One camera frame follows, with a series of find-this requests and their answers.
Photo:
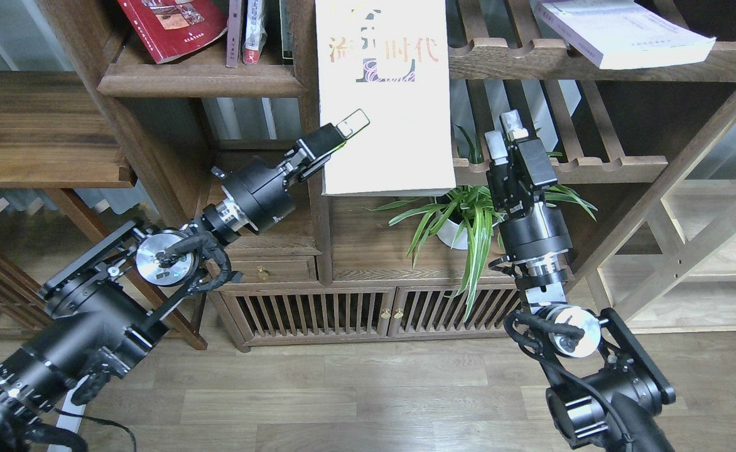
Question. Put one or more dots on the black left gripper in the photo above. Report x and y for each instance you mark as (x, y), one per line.
(256, 195)

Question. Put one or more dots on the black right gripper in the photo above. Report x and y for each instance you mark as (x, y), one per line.
(532, 234)

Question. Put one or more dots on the yellow-green cover book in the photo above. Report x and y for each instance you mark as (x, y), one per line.
(390, 60)

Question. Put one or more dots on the white thick book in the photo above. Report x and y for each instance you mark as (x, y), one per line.
(623, 35)

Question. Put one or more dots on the red cover book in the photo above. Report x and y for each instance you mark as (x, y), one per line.
(170, 30)

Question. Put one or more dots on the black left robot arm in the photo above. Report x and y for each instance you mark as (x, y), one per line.
(108, 306)

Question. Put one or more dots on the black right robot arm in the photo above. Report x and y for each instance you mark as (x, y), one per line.
(605, 389)

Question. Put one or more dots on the light wooden shelf unit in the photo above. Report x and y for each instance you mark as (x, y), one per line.
(672, 268)

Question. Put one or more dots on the green spider plant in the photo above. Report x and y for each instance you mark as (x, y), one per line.
(483, 254)

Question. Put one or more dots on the white plant pot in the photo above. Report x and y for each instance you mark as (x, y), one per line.
(448, 232)

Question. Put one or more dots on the dark wooden bookshelf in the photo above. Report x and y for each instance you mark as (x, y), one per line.
(231, 146)

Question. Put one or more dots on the red white upright book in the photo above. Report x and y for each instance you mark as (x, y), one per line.
(254, 31)

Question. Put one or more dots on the dark upright book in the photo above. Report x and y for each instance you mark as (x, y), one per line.
(285, 32)

